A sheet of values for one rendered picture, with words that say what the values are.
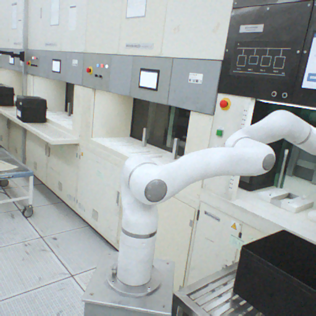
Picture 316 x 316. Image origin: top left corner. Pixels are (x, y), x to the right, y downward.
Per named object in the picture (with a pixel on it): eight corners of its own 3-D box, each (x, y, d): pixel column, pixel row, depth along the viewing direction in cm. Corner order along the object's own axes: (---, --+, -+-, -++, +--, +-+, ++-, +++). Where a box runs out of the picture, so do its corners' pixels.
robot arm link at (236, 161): (126, 194, 103) (139, 216, 88) (120, 160, 99) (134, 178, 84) (252, 162, 117) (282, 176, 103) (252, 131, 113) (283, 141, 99)
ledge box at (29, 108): (13, 117, 344) (13, 94, 337) (39, 118, 361) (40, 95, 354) (20, 123, 321) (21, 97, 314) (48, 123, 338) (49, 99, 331)
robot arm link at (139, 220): (126, 239, 95) (134, 166, 89) (113, 213, 112) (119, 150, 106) (162, 237, 99) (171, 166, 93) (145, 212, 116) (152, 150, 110)
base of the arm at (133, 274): (99, 291, 99) (103, 239, 94) (113, 257, 117) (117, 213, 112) (158, 301, 97) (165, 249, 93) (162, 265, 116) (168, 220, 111)
